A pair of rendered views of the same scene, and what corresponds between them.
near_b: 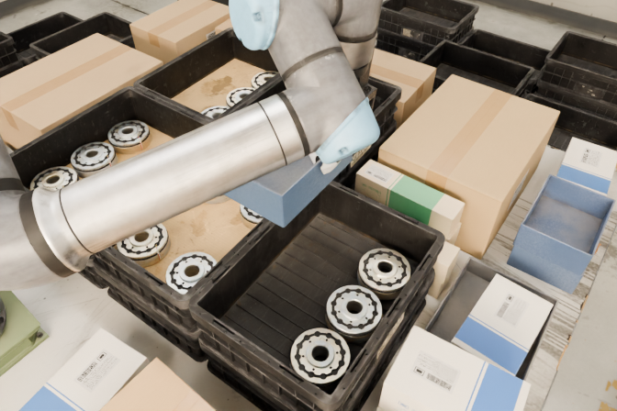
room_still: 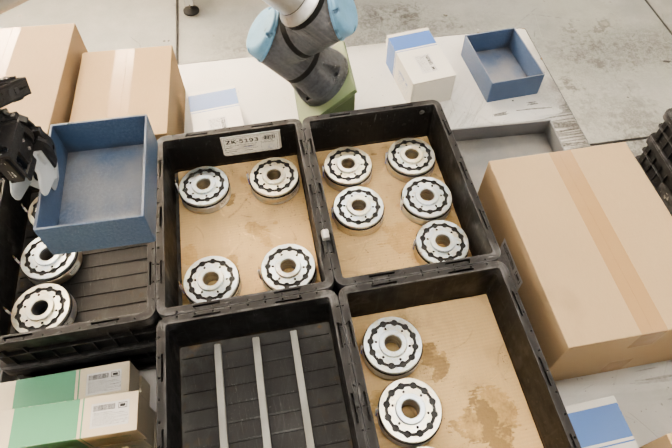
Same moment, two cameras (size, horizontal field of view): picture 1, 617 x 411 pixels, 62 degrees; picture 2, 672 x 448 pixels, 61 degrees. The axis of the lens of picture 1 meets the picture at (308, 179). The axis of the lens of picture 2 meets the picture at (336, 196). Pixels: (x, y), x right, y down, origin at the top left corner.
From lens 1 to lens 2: 1.28 m
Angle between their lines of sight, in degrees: 75
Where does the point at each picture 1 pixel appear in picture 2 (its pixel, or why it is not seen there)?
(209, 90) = (489, 400)
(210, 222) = (252, 241)
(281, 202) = (54, 129)
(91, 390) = (208, 119)
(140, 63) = (581, 316)
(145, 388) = (154, 119)
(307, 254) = (137, 283)
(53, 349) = not seen: hidden behind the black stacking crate
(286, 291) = not seen: hidden behind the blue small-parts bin
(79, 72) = (604, 242)
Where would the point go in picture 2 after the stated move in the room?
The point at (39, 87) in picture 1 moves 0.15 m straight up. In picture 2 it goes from (589, 191) to (620, 141)
